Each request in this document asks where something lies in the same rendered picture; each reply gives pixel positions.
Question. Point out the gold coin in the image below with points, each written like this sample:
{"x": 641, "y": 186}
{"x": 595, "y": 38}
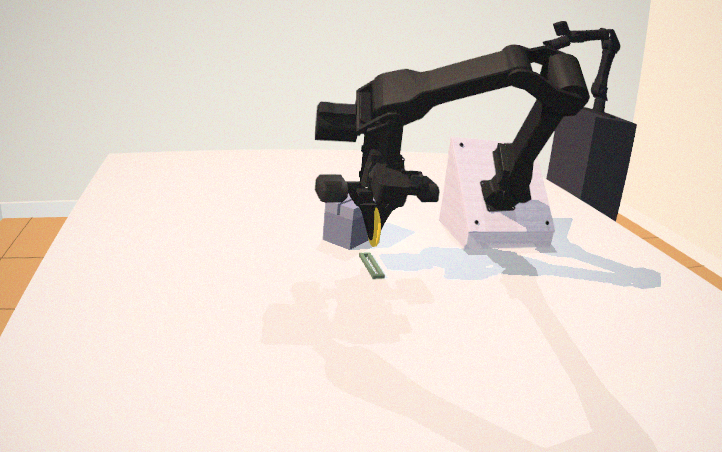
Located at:
{"x": 377, "y": 229}

